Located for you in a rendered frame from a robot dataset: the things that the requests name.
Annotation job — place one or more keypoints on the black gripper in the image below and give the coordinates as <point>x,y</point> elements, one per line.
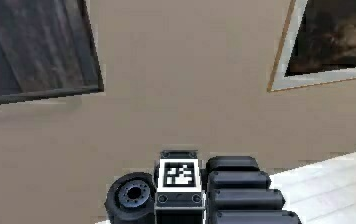
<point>130,196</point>

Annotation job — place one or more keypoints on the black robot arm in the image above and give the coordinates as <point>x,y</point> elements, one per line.
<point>239,196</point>

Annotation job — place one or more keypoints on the dark grey framed picture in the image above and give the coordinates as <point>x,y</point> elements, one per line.
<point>36,46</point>

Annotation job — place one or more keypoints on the white framed dark picture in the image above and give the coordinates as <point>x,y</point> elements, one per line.
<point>332,36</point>

